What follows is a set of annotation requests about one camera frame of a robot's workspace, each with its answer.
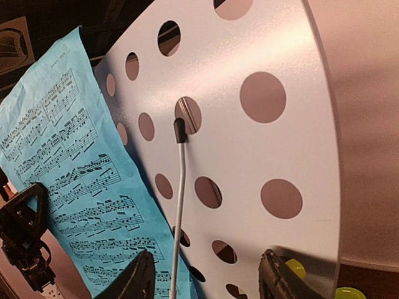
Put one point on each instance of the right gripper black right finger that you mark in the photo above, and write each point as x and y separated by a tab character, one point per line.
277	280

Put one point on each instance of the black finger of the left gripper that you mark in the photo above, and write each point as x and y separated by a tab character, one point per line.
24	217

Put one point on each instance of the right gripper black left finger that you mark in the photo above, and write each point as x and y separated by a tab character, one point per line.
136	281

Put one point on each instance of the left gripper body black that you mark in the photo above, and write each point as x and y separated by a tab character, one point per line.
30	262

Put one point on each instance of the blue sheet music paper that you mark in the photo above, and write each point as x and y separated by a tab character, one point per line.
56	129

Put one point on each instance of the white perforated music stand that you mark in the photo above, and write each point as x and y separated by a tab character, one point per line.
263	170

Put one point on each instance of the green plastic bowl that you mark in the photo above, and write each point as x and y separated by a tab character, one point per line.
297	268

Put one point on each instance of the green plastic plate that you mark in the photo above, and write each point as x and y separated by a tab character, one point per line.
349	293

